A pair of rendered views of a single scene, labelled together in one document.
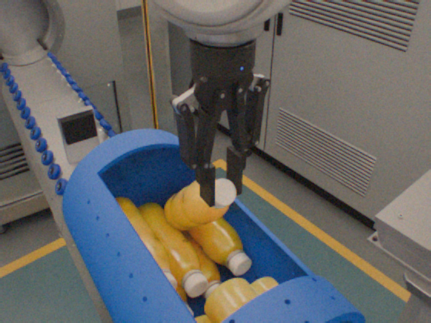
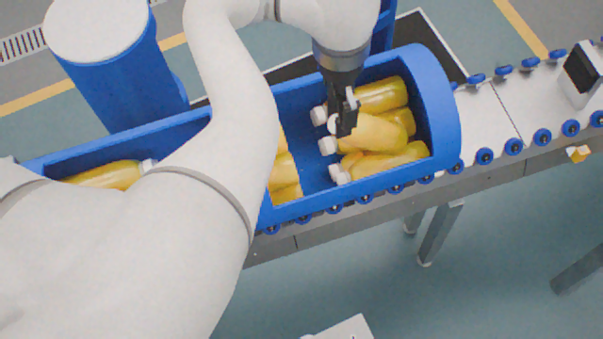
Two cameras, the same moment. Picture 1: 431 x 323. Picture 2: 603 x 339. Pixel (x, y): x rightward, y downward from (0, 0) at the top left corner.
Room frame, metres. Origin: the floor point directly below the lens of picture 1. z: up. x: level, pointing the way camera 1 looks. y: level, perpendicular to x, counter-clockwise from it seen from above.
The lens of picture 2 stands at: (0.56, -0.55, 2.22)
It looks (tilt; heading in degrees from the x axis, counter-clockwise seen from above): 65 degrees down; 111
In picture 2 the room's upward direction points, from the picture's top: 7 degrees counter-clockwise
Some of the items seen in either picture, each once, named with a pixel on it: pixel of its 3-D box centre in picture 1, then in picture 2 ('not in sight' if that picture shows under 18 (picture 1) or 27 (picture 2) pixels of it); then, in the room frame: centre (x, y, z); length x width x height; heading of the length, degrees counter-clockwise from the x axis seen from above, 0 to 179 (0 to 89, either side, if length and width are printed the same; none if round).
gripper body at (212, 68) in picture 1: (222, 73); (340, 68); (0.44, -0.01, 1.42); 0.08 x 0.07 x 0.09; 123
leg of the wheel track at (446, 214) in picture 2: not in sight; (436, 233); (0.74, 0.16, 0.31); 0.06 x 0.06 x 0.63; 33
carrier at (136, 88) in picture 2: not in sight; (144, 106); (-0.28, 0.27, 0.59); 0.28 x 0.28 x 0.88
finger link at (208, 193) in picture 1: (207, 181); (334, 106); (0.43, 0.01, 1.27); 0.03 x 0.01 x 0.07; 33
